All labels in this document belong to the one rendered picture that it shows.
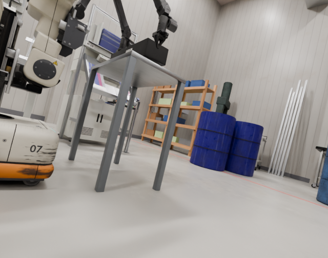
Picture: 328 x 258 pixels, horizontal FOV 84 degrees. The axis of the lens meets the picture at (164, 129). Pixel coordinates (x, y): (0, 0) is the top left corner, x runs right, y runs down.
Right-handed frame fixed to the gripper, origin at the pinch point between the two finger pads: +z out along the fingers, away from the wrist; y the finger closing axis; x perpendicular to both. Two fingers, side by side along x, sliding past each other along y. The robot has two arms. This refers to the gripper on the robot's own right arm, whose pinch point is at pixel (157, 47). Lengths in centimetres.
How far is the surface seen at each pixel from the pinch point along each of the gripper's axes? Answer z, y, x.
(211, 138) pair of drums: 48, 79, -190
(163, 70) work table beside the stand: 15.2, -6.6, -3.5
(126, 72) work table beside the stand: 25.1, -6.1, 20.3
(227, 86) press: -147, 274, -493
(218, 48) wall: -358, 416, -578
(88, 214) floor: 92, -28, 33
